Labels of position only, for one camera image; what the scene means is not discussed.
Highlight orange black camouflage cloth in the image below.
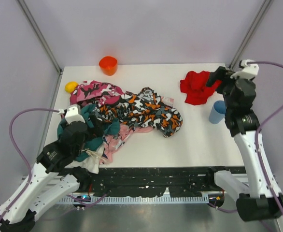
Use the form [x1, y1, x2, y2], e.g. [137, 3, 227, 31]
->
[92, 87, 183, 137]

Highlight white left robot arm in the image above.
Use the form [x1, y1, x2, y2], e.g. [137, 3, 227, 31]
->
[0, 114, 103, 232]

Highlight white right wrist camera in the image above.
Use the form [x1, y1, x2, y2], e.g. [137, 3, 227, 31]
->
[230, 59, 259, 80]

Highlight light pink patterned cloth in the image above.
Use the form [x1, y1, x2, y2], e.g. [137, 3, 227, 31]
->
[103, 124, 154, 162]

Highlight yellow lemon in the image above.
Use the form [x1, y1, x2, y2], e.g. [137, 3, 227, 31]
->
[65, 82, 78, 94]

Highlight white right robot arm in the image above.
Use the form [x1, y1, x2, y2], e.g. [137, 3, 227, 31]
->
[206, 60, 283, 222]

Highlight white cloth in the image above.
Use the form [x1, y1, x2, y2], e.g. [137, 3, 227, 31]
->
[66, 150, 109, 174]

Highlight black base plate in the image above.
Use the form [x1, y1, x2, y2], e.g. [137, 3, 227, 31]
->
[78, 166, 246, 198]

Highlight pink camouflage garment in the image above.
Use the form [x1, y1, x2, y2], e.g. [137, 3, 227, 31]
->
[70, 81, 125, 107]

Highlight aluminium frame post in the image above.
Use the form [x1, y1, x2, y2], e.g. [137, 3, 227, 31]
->
[16, 0, 62, 74]
[228, 0, 274, 70]

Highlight red cloth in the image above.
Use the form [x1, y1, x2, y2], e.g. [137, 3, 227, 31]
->
[180, 71, 221, 105]

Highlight blue plastic cup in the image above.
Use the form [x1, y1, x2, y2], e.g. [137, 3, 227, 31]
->
[209, 101, 226, 124]

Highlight left aluminium frame post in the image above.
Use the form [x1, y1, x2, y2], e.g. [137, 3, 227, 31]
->
[16, 0, 62, 74]

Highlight white slotted cable duct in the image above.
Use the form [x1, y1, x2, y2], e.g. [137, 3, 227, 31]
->
[57, 195, 210, 205]

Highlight orange plastic cup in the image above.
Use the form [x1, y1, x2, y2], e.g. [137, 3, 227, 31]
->
[99, 56, 118, 76]

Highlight right aluminium frame post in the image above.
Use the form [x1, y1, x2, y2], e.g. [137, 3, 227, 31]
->
[228, 0, 274, 70]

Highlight teal green shorts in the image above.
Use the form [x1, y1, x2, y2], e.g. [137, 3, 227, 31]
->
[57, 104, 120, 162]

